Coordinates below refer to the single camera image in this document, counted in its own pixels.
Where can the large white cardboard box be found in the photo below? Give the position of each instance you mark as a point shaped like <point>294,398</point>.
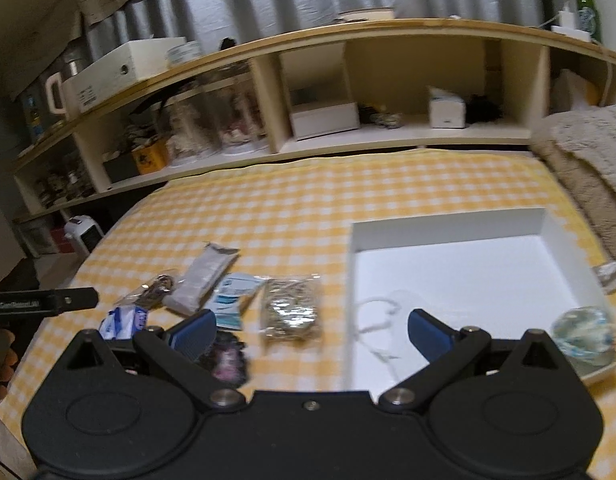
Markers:
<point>123,67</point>

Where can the blue can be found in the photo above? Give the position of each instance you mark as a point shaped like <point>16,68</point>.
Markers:
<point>33,117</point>

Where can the small white carton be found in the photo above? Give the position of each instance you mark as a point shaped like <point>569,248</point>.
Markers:
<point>447,109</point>

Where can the yellow box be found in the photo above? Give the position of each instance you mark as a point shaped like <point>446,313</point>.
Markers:
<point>150,157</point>

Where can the dark pink printed packet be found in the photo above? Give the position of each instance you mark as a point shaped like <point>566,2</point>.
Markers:
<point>225,360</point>

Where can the cluster of small jars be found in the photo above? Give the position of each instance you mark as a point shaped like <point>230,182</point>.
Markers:
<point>63,182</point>

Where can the small blue white packet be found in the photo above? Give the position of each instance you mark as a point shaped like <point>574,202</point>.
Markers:
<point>122,322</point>

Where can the blue white medicine sachet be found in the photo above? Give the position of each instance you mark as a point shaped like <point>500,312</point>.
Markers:
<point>233,302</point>

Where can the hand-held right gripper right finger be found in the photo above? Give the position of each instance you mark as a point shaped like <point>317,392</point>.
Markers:
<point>422,331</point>

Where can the white space heater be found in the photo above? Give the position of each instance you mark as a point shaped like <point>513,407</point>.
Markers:
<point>83,234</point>

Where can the person's left hand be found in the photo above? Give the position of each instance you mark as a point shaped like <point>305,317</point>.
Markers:
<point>9,367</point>

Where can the long grey white packet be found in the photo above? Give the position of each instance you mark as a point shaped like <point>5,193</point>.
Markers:
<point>200,277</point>

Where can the steel kettle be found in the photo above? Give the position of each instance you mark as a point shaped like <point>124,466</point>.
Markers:
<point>73,62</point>

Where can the green glass bottle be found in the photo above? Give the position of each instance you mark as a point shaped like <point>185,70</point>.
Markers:
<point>587,7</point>

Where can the clear crumpled plastic ball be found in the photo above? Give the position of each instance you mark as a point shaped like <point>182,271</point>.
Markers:
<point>584,335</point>

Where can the wooden headboard shelf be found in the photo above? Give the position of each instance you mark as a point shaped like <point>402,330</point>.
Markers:
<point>388,27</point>

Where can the flat book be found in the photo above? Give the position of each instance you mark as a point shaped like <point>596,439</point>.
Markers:
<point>365,14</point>

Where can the black box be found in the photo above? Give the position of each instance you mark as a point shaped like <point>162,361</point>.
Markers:
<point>119,169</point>

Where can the black fluffy item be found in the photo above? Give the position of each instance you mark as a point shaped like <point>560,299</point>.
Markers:
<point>484,109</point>

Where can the yellow checked bed sheet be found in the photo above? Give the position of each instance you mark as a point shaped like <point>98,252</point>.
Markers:
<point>298,210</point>

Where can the small clear plastic bag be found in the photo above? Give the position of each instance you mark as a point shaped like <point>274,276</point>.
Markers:
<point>613,277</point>

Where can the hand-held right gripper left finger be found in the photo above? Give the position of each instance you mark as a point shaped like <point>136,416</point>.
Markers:
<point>193,334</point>

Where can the pile of small dark trinkets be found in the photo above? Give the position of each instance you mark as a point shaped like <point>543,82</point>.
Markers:
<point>383,116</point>

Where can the clear display case with figures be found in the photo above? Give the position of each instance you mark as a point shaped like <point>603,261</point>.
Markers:
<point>213,120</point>

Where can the white shallow box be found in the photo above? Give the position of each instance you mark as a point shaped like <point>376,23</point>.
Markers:
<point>488,280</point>

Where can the white charger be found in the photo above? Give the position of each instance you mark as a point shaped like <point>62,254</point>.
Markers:
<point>570,22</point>

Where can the beige fluffy blanket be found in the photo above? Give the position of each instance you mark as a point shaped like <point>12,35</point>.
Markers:
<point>588,150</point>

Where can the white open storage box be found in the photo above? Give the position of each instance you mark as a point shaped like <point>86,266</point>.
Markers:
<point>325,117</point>

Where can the round white tin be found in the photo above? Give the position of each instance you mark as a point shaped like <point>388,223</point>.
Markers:
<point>184,52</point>

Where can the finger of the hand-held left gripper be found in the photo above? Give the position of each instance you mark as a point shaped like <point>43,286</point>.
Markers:
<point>63,300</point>

